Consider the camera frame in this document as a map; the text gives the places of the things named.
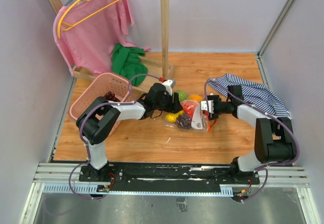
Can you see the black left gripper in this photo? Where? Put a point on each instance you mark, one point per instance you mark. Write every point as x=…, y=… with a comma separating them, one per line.
x=173, y=107

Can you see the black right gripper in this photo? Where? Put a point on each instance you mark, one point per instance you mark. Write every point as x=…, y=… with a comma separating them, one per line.
x=215, y=98

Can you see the yellow fake lemon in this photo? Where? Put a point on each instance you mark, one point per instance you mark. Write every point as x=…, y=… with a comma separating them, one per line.
x=172, y=117

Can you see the fake watermelon slice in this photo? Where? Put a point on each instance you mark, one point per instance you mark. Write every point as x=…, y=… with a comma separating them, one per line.
x=189, y=107

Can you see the clear zip top bag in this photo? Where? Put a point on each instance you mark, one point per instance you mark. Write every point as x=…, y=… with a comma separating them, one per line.
x=199, y=122

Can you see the red fake grape bunch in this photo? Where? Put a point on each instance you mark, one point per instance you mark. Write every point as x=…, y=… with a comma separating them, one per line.
x=111, y=97

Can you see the orange yellow fake mango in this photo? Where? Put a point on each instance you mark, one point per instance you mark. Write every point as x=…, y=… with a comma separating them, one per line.
x=196, y=98

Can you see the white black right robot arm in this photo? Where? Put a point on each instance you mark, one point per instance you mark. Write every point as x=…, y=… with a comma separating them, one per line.
x=275, y=143

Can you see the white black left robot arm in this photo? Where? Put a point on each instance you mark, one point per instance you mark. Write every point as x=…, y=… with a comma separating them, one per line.
x=96, y=123

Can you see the green fake round fruit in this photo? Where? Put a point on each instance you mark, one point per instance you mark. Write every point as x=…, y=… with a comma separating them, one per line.
x=182, y=95

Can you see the dark purple fake grapes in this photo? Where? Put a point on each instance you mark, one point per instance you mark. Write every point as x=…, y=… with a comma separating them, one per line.
x=184, y=122

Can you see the blue white striped cloth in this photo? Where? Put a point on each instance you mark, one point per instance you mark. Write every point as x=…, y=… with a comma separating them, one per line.
x=253, y=93

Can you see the green cloth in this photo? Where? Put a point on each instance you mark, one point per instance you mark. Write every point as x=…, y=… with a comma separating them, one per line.
x=126, y=61

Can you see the pink shirt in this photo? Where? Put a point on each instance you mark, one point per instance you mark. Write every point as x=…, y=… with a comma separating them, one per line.
x=90, y=47

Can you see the yellow clothes hanger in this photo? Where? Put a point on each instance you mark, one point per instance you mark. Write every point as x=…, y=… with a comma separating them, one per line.
x=95, y=12

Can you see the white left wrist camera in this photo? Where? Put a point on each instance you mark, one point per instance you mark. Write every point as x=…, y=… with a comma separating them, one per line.
x=169, y=84

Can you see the aluminium frame post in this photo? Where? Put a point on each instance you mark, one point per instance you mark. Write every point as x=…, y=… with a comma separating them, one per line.
x=282, y=15

